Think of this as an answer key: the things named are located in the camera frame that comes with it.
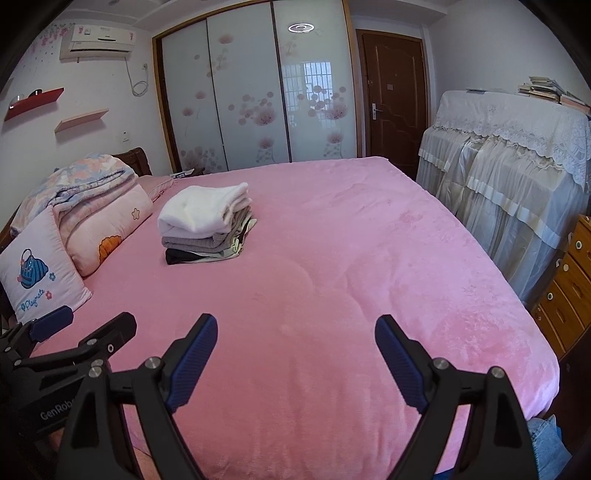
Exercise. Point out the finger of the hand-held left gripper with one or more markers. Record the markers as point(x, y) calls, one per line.
point(53, 319)
point(106, 337)

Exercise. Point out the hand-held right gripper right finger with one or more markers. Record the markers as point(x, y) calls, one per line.
point(401, 364)

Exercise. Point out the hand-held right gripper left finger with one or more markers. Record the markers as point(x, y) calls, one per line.
point(194, 360)

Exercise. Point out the white fluffy cardigan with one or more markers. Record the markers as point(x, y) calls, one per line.
point(198, 207)

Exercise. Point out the pink pillow with bag print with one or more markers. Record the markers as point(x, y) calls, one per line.
point(41, 272)

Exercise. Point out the pink bed blanket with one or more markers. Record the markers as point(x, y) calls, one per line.
point(346, 277)

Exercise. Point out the black folded garment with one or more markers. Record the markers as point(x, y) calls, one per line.
point(180, 256)

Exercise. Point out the pink quilt with flower print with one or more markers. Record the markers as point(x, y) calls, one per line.
point(106, 221)

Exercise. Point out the grey folded sweater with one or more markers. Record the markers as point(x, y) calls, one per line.
point(194, 242)

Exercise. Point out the beige folded garment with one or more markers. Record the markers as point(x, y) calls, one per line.
point(235, 249)

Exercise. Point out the floral folded quilt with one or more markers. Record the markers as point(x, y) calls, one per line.
point(83, 177)

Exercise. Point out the person's blue jeans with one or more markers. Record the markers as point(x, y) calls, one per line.
point(547, 447)

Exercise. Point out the dark wooden headboard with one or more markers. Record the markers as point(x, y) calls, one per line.
point(138, 161)

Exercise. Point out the small printed packet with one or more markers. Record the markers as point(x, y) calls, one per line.
point(182, 174)

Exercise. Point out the wooden drawer cabinet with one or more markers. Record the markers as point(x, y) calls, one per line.
point(568, 286)

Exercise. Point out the lace-covered furniture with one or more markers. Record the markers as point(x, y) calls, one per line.
point(508, 161)

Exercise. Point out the wardrobe with floral sliding doors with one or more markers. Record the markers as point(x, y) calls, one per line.
point(244, 92)

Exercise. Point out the brown wooden door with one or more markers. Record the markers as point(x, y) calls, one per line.
point(392, 92)

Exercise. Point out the white air conditioner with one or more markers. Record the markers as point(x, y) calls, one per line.
point(99, 39)

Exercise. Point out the stack of books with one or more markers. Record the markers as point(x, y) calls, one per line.
point(545, 90)

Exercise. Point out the pink wall shelf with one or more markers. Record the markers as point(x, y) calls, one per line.
point(81, 119)

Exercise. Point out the red wall shelf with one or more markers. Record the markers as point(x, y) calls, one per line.
point(37, 102)

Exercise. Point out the pink flower wall sticker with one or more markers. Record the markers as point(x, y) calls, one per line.
point(51, 33)

